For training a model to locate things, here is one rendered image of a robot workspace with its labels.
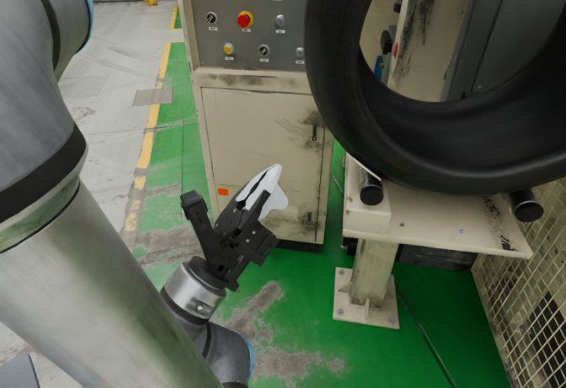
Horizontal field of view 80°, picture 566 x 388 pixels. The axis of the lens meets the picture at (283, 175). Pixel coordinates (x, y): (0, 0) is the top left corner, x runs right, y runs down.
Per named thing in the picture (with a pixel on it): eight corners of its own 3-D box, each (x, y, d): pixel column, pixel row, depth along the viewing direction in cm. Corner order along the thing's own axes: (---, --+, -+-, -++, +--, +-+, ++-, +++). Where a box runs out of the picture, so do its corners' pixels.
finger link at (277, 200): (298, 181, 58) (265, 225, 57) (274, 160, 55) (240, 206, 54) (307, 185, 56) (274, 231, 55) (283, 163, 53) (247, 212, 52)
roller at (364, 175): (378, 116, 92) (368, 128, 95) (365, 107, 91) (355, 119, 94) (388, 196, 64) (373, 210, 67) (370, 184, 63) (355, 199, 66)
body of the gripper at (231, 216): (264, 222, 61) (223, 277, 60) (228, 196, 57) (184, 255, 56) (283, 237, 55) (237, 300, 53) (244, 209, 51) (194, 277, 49)
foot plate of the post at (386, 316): (335, 268, 163) (336, 263, 161) (392, 276, 160) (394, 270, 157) (333, 319, 142) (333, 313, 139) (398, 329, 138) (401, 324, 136)
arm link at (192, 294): (160, 274, 55) (169, 306, 47) (179, 249, 56) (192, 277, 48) (203, 295, 60) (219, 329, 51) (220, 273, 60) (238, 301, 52)
